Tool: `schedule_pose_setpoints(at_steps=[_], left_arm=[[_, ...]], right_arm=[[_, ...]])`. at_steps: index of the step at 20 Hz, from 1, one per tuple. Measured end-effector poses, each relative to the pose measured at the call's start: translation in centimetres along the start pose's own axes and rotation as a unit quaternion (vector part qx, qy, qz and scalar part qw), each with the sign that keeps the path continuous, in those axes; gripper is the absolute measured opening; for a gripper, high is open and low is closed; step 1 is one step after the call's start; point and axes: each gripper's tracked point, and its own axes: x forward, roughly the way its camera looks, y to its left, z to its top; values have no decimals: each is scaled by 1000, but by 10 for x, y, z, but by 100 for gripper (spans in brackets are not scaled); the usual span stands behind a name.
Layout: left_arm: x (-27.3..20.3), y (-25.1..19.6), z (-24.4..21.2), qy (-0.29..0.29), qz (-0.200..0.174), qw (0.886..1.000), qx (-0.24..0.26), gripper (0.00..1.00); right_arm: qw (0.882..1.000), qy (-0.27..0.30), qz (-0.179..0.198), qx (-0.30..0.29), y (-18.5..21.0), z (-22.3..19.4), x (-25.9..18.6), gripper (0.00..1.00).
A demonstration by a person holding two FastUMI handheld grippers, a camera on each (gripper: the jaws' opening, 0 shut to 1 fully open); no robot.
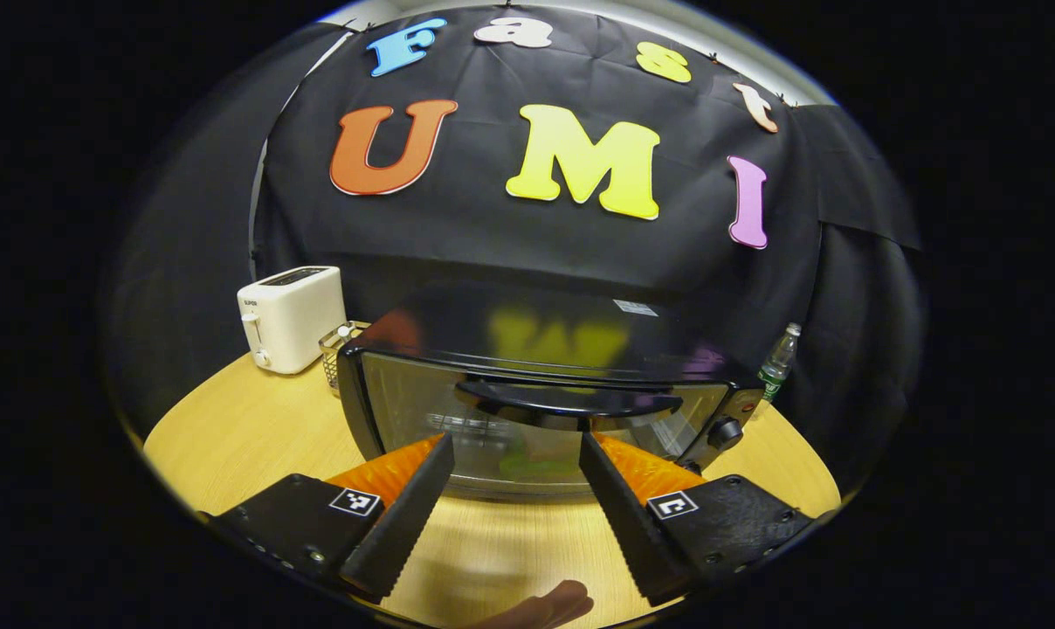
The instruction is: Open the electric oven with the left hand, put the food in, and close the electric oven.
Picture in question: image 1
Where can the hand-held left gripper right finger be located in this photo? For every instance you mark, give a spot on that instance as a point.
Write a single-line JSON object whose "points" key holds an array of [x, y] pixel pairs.
{"points": [[628, 522]]}

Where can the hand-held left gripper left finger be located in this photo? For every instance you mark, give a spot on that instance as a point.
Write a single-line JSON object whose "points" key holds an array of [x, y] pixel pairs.
{"points": [[405, 520]]}

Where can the black electric oven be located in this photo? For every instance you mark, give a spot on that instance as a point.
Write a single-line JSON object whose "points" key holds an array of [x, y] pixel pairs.
{"points": [[536, 349]]}

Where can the clear plastic water bottle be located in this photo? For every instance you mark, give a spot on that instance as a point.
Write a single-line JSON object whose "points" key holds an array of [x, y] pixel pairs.
{"points": [[776, 367]]}

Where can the white toaster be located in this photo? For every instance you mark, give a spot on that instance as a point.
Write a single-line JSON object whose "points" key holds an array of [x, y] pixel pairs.
{"points": [[292, 319]]}

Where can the black backdrop cloth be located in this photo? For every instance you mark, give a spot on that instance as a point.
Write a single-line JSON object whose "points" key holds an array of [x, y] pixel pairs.
{"points": [[510, 236]]}

